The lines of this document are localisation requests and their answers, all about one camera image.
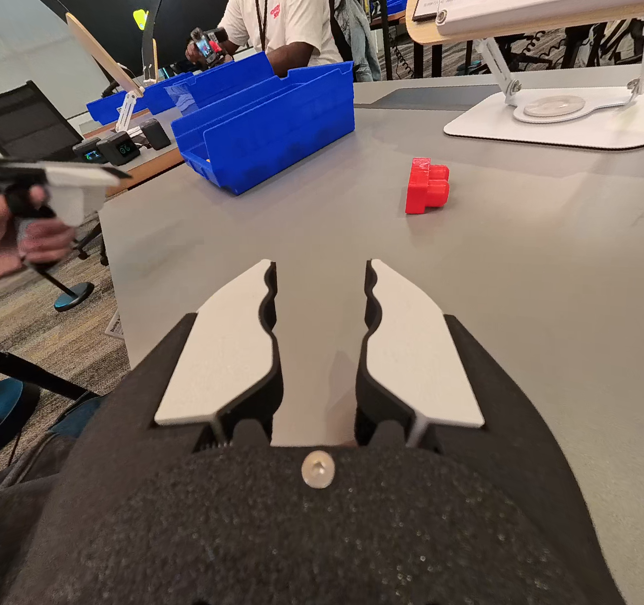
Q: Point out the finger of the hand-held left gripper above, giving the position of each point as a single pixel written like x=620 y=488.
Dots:
x=75 y=174

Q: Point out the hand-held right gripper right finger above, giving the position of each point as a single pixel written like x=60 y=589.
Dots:
x=420 y=358

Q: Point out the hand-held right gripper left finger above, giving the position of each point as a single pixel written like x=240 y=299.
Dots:
x=221 y=358

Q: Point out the red two-stud toy block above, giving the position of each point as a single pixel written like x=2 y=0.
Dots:
x=420 y=192

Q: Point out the blue plastic bin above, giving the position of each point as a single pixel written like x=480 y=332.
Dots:
x=392 y=1
x=120 y=101
x=226 y=76
x=281 y=132

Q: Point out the person's left hand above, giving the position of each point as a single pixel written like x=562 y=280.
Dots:
x=45 y=240

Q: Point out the black device with green display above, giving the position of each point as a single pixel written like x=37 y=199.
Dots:
x=90 y=152
x=120 y=148

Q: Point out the wooden edged table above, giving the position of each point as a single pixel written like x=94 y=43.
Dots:
x=151 y=167

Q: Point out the small black box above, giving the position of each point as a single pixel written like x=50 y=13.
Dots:
x=156 y=134

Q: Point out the black round base stand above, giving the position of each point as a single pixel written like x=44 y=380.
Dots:
x=75 y=295

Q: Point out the white paper label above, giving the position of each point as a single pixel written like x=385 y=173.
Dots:
x=114 y=325

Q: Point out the white stand with wooden board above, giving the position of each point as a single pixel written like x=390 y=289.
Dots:
x=100 y=56
x=553 y=122

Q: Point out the black curved panel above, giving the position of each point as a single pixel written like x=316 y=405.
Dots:
x=148 y=41

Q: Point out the person's blue jeans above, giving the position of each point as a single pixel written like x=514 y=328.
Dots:
x=80 y=419

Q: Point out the black metal bar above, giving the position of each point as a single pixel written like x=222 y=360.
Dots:
x=45 y=373

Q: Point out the teal round base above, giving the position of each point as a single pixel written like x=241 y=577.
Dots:
x=15 y=408

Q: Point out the blue denim garment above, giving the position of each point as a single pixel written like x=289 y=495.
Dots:
x=357 y=31

